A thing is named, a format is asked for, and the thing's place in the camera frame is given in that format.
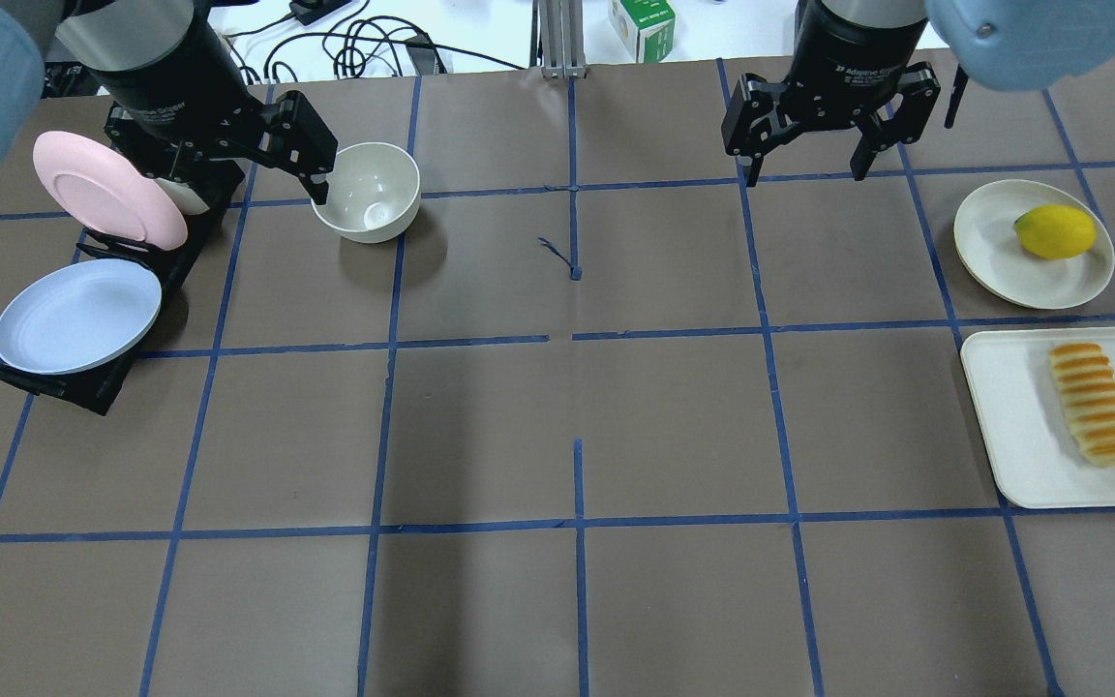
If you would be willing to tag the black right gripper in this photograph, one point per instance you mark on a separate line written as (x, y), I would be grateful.
(843, 48)

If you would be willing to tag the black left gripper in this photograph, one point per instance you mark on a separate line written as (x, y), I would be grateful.
(163, 73)

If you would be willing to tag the light blue plate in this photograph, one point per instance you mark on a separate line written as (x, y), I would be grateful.
(79, 317)

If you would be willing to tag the striped bread roll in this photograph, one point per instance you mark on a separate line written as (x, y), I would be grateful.
(1084, 379)

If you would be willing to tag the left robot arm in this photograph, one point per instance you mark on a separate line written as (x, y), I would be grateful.
(111, 36)

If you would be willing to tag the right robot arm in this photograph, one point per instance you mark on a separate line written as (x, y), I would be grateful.
(1014, 46)

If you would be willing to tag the small cream plate in rack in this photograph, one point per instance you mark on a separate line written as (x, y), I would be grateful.
(187, 200)

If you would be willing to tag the cream plate under lemon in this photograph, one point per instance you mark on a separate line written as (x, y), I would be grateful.
(989, 247)

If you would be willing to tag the pink plate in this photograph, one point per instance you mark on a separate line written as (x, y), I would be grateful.
(105, 193)

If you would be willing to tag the black plate rack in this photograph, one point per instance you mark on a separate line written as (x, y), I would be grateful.
(96, 389)

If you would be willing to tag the cream ceramic bowl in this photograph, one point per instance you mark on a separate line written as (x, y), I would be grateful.
(373, 195)

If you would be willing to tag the black power adapter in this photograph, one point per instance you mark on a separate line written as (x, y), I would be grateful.
(308, 12)

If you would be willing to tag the green white carton box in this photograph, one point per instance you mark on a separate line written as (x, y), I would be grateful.
(646, 28)

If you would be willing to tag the yellow lemon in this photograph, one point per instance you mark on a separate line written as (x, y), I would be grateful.
(1056, 231)

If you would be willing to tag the loose blue tape strip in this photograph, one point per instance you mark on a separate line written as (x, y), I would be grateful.
(575, 270)

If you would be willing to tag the white rectangular tray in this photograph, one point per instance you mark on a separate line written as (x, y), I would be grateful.
(1035, 460)

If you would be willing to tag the aluminium frame post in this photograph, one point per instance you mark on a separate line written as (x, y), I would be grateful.
(557, 39)

